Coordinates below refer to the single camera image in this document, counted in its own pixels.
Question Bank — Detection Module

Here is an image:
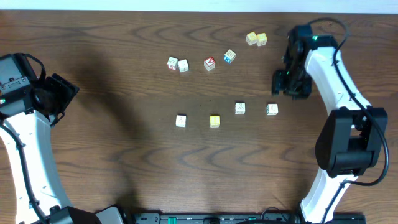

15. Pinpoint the green sided white block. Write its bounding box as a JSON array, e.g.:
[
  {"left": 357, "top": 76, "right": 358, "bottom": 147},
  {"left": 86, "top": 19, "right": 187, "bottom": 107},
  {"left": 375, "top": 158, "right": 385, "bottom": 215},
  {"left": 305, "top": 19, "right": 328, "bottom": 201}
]
[{"left": 266, "top": 103, "right": 279, "bottom": 116}]

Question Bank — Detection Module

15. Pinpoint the white block with figure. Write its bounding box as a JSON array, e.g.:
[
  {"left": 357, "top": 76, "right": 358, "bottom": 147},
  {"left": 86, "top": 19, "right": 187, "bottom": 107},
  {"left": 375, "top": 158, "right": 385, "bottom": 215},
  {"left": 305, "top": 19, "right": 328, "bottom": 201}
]
[{"left": 235, "top": 102, "right": 246, "bottom": 114}]

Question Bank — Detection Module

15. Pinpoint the yellow block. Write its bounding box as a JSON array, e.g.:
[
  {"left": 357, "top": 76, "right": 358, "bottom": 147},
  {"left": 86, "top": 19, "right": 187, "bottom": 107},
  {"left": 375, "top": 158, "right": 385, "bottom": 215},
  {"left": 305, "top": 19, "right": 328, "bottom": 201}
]
[
  {"left": 257, "top": 33, "right": 268, "bottom": 47},
  {"left": 246, "top": 32, "right": 258, "bottom": 45},
  {"left": 210, "top": 115, "right": 220, "bottom": 128}
]

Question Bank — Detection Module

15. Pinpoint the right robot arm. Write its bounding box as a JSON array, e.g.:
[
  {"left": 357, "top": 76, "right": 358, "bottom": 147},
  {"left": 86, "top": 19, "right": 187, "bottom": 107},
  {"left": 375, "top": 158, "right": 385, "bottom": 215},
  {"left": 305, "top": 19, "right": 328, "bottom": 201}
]
[{"left": 271, "top": 24, "right": 389, "bottom": 223}]

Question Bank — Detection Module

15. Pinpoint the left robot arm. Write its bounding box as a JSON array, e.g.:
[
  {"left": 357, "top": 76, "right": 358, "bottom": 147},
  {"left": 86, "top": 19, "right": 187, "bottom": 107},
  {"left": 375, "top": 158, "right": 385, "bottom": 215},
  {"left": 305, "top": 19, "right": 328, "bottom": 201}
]
[{"left": 1, "top": 53, "right": 132, "bottom": 224}]

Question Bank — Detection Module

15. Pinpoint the blue sided picture block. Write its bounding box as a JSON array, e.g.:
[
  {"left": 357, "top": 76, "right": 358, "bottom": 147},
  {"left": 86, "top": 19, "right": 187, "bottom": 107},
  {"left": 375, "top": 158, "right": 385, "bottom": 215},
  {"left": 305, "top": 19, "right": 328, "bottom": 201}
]
[{"left": 224, "top": 49, "right": 236, "bottom": 63}]

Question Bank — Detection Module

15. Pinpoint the red letter A block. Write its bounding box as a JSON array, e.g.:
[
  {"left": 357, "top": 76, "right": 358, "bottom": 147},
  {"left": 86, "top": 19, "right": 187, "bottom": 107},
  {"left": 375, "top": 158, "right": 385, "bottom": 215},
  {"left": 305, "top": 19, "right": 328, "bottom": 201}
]
[{"left": 204, "top": 57, "right": 216, "bottom": 71}]

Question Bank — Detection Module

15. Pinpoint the white block blue side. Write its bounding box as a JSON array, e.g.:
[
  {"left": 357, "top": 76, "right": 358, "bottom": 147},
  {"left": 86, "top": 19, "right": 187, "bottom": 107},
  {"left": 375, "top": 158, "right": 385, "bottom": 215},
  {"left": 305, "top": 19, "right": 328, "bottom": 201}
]
[{"left": 178, "top": 59, "right": 189, "bottom": 72}]

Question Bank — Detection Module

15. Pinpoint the white block front left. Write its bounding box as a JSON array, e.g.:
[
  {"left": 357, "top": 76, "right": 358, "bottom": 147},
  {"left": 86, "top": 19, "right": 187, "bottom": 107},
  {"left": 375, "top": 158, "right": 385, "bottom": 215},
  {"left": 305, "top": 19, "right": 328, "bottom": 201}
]
[{"left": 175, "top": 114, "right": 187, "bottom": 128}]

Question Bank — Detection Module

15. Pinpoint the white block red number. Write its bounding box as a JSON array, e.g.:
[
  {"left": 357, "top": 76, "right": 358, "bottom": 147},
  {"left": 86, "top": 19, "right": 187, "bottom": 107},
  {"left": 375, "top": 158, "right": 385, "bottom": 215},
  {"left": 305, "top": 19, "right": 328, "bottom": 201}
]
[{"left": 167, "top": 57, "right": 178, "bottom": 70}]

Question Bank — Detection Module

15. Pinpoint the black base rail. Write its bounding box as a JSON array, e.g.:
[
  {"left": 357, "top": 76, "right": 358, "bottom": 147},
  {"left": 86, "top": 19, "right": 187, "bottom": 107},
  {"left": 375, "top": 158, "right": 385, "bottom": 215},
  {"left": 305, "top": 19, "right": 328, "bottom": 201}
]
[{"left": 133, "top": 212, "right": 367, "bottom": 224}]

